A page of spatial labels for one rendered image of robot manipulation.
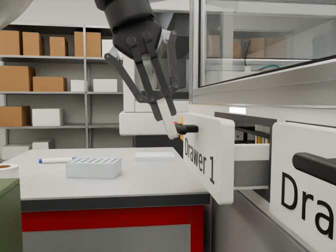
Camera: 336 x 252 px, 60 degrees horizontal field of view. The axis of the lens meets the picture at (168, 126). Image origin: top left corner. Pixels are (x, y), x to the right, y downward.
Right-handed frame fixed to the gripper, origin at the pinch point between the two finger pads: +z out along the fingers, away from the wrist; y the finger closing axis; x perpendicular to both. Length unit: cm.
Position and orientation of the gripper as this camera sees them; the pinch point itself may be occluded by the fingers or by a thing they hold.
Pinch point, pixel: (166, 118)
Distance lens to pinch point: 50.0
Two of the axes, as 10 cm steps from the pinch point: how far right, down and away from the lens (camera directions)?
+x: 1.1, 0.8, -9.9
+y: -9.3, 3.5, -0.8
